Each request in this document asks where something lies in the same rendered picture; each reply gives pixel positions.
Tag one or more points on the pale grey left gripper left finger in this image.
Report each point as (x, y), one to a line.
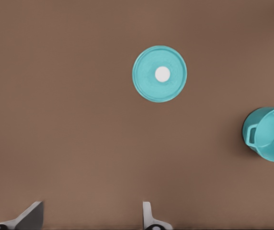
(29, 216)

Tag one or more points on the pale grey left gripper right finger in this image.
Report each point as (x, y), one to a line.
(149, 216)

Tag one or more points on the teal pot lid white knob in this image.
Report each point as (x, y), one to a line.
(159, 74)

